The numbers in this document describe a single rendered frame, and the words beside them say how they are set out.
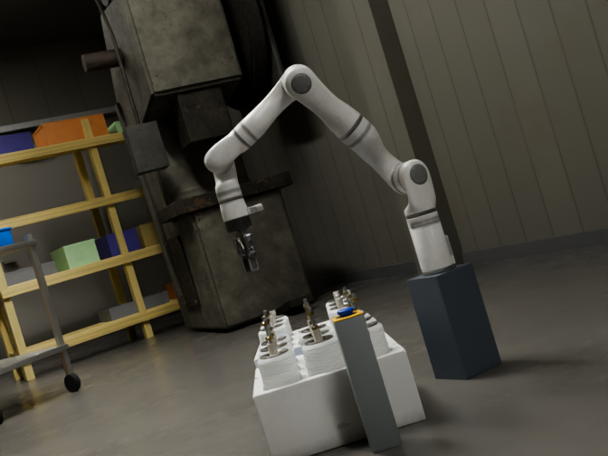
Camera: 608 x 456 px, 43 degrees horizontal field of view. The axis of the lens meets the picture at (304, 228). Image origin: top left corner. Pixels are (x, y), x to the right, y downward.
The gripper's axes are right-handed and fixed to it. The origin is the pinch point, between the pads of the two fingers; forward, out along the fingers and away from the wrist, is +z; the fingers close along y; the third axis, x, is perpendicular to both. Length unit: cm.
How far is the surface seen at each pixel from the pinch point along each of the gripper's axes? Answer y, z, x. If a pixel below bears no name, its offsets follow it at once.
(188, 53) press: -291, -137, 74
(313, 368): 27.6, 27.9, 0.8
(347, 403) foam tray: 33, 38, 5
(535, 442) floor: 78, 47, 25
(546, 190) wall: -142, 14, 204
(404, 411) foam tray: 37, 44, 17
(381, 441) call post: 47, 45, 5
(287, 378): 26.8, 28.1, -6.2
